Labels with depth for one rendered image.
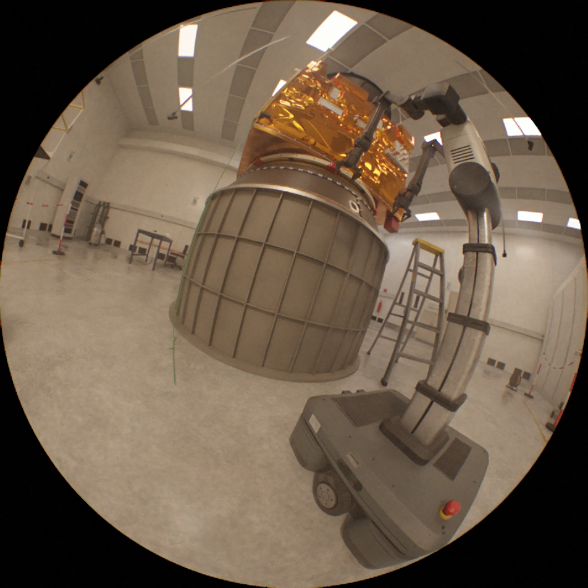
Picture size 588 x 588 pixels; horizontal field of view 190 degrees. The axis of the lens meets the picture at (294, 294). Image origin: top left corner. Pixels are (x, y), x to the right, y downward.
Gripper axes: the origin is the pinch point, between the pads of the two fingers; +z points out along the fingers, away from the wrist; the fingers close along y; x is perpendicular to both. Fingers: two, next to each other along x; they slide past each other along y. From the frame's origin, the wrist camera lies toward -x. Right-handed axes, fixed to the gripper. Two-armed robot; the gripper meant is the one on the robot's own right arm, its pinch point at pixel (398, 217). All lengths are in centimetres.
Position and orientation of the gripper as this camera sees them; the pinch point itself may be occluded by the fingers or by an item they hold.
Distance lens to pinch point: 124.1
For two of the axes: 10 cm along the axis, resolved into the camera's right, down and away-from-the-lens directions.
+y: -9.0, -2.6, -3.5
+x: 1.3, 6.0, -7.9
